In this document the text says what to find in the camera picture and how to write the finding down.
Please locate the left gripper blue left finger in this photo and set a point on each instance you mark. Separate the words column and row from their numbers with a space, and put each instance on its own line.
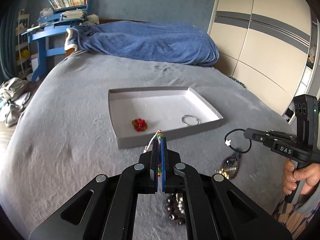
column 154, row 164

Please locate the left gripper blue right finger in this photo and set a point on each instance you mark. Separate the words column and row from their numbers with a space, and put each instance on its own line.
column 164, row 155

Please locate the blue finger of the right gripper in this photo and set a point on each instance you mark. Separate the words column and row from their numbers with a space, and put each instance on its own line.
column 257, row 136

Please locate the red bead flower hair clip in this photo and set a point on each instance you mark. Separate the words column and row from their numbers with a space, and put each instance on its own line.
column 140, row 125

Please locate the silver bangle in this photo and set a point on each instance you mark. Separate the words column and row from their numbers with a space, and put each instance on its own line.
column 190, row 120

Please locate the person's right hand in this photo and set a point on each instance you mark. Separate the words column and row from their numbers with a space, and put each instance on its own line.
column 309, row 174

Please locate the grey shallow cardboard box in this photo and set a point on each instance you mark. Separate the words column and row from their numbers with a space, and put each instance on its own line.
column 162, row 108

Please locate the grey bed cover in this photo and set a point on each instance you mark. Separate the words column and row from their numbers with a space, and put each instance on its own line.
column 95, row 114

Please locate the white wardrobe with grey stripes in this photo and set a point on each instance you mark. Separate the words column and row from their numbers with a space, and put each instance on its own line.
column 264, row 44

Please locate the blue blanket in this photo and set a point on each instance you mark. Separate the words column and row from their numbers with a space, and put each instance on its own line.
column 160, row 42

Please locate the pile of clothes on floor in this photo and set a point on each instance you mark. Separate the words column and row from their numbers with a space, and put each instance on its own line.
column 14, row 96

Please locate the stuffed toy on desk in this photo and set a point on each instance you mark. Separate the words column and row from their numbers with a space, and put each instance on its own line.
column 92, row 19

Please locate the blue desk with shelf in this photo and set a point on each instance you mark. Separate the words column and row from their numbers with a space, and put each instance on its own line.
column 56, row 26

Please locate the white rolling shelf cart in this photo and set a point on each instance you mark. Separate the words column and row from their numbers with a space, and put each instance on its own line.
column 22, row 48

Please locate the black tracking camera module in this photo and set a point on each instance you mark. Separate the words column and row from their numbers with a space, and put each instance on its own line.
column 306, row 112

